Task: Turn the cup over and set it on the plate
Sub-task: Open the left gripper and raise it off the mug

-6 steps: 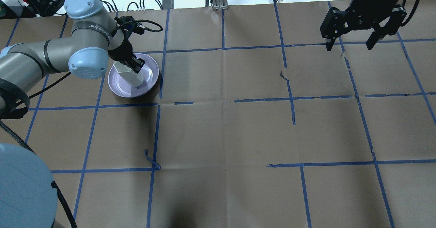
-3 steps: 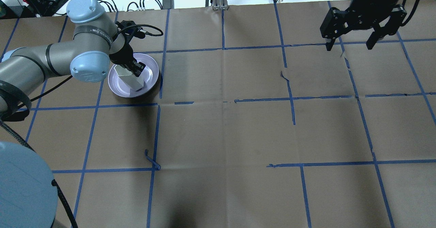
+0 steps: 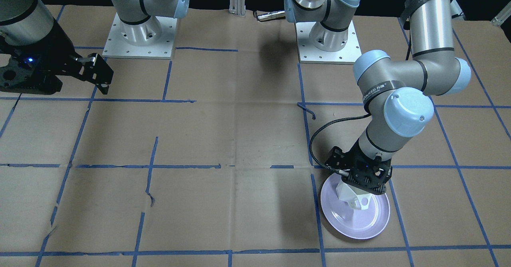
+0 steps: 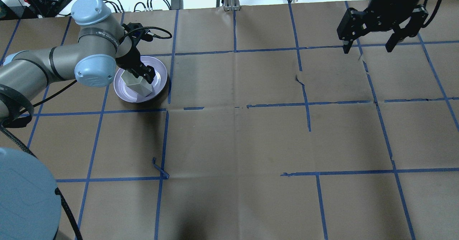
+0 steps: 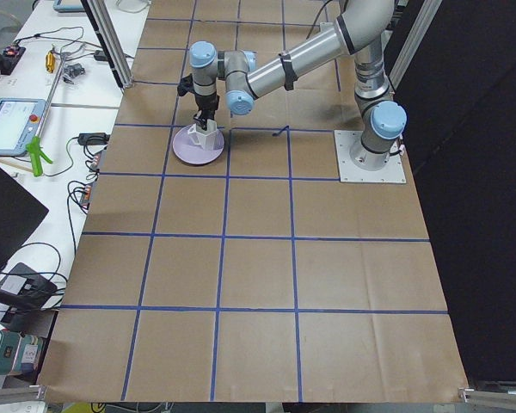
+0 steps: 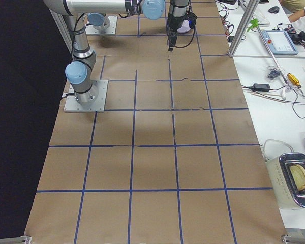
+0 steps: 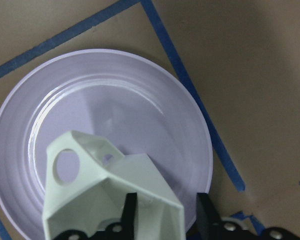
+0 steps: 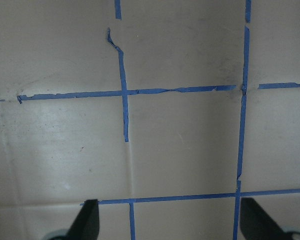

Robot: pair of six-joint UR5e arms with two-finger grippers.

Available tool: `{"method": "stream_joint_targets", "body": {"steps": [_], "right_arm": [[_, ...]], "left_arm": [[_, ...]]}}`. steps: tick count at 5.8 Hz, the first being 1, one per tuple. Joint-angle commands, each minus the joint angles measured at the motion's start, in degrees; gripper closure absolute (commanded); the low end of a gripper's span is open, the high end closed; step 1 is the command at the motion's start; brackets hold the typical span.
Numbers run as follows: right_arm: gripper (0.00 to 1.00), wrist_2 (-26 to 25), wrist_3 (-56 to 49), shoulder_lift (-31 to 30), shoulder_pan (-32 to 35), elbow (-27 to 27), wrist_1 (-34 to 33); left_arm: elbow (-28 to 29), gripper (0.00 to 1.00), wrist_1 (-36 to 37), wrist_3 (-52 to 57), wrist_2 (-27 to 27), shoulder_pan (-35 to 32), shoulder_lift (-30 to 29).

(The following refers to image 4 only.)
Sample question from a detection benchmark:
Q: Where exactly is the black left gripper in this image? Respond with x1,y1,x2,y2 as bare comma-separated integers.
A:
116,23,156,83

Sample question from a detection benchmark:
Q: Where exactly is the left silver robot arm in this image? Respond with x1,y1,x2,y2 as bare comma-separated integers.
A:
0,0,156,240

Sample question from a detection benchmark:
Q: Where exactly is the black power adapter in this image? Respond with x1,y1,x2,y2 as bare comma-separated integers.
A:
170,0,183,10

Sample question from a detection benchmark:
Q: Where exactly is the lilac plate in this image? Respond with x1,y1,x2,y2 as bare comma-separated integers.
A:
113,56,168,104

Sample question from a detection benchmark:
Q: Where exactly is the black box on desk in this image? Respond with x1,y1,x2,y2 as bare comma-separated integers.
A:
30,0,72,18

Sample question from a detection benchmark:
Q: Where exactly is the black cable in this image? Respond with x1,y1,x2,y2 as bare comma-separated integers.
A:
124,25,172,40

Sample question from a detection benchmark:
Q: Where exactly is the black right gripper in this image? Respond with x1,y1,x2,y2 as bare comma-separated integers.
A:
337,6,429,54

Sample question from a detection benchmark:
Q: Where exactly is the brown paper table cover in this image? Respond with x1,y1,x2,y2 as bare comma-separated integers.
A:
13,0,459,240

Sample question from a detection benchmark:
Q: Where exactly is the white faceted mug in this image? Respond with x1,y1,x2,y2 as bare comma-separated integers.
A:
120,71,153,99

